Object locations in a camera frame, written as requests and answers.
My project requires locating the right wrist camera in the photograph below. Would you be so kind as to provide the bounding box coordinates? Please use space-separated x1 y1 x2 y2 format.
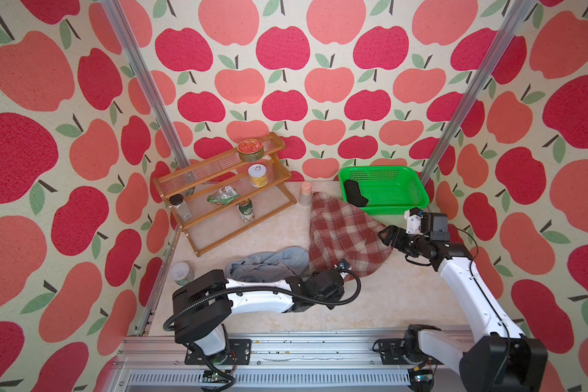
403 207 423 235

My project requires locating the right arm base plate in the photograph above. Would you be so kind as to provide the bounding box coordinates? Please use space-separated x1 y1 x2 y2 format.
372 339 421 366

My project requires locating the wooden two-tier shelf rack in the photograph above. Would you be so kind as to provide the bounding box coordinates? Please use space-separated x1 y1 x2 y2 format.
154 132 297 257

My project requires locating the red-lid tin can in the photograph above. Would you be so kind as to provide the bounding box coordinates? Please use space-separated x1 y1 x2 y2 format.
237 138 265 163

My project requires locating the pink-cap clear bottle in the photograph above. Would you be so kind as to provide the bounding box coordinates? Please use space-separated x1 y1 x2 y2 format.
298 181 313 206

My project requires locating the green plastic basket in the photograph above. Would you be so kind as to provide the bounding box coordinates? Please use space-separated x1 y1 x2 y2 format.
338 166 430 216

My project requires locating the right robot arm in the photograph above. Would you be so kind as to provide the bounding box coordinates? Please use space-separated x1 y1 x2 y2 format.
377 210 548 391

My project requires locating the red plaid skirt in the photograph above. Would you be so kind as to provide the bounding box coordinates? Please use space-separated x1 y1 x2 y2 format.
309 192 392 278

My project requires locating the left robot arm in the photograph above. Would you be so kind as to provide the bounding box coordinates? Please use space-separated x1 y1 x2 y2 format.
163 261 362 356

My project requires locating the left aluminium corner post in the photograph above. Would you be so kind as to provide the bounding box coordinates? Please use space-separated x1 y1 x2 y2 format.
101 0 189 168

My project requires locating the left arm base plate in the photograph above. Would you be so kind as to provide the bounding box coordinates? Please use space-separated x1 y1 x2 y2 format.
185 339 252 366

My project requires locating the aluminium corner post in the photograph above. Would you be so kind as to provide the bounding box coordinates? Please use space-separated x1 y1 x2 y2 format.
420 0 537 186
101 0 189 168

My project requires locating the black skirt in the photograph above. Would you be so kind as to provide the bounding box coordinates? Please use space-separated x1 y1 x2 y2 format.
343 180 368 207

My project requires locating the black-cap spice jar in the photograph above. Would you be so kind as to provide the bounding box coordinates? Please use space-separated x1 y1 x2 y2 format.
169 194 193 222

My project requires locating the white small cup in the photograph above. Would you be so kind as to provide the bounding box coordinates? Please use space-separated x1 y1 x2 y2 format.
168 261 194 287

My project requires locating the right aluminium corner post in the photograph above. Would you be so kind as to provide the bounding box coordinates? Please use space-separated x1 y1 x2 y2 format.
420 0 537 186

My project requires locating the light denim skirt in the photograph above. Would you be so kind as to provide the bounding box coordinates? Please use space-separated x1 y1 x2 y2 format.
224 247 310 283

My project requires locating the green snack packet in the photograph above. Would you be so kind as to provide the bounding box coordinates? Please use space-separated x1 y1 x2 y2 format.
207 186 240 206

